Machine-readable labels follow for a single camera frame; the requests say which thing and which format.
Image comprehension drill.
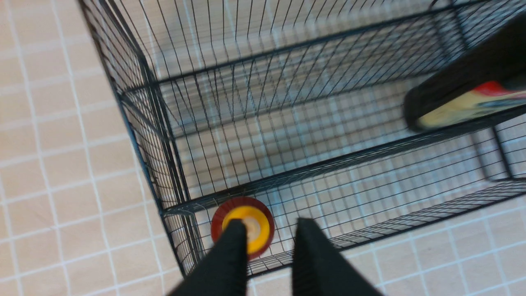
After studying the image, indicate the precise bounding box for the black wire mesh shelf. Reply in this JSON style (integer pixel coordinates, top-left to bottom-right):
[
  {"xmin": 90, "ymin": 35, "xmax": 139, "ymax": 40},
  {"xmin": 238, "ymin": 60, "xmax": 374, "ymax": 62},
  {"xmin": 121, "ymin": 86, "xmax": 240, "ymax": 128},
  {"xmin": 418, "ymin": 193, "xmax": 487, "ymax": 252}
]
[{"xmin": 79, "ymin": 0, "xmax": 525, "ymax": 277}]

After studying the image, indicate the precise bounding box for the dark vinegar bottle gold cap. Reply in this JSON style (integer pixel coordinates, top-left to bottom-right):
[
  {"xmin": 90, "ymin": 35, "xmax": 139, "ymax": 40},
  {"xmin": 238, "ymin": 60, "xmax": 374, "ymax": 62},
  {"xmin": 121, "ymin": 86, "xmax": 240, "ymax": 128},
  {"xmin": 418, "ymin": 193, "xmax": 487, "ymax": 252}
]
[{"xmin": 403, "ymin": 13, "xmax": 526, "ymax": 132}]

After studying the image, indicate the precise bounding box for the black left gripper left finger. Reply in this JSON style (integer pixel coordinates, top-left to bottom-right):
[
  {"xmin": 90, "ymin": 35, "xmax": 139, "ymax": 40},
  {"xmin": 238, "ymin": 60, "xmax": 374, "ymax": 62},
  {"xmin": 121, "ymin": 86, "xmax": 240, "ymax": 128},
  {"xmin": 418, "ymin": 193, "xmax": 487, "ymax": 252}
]
[{"xmin": 168, "ymin": 219, "xmax": 248, "ymax": 296}]

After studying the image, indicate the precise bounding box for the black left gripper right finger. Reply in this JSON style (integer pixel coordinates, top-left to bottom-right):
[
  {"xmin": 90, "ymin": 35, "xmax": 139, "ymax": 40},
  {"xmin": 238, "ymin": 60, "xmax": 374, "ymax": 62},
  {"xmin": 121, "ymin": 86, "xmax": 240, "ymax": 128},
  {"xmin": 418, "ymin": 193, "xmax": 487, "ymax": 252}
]
[{"xmin": 292, "ymin": 218, "xmax": 382, "ymax": 296}]

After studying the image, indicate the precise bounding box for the red sauce bottle yellow cap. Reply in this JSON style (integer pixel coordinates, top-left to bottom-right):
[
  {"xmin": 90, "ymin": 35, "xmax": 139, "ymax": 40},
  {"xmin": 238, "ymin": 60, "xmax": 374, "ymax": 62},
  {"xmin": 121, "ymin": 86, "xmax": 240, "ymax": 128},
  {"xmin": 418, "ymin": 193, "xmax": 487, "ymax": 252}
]
[{"xmin": 211, "ymin": 197, "xmax": 275, "ymax": 260}]

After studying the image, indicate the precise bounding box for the checkered beige tablecloth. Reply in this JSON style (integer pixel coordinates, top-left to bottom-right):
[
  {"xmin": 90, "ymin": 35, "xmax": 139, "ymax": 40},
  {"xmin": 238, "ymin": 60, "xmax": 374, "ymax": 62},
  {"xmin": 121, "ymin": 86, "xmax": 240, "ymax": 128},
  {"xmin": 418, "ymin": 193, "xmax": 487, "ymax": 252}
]
[{"xmin": 1, "ymin": 0, "xmax": 525, "ymax": 296}]

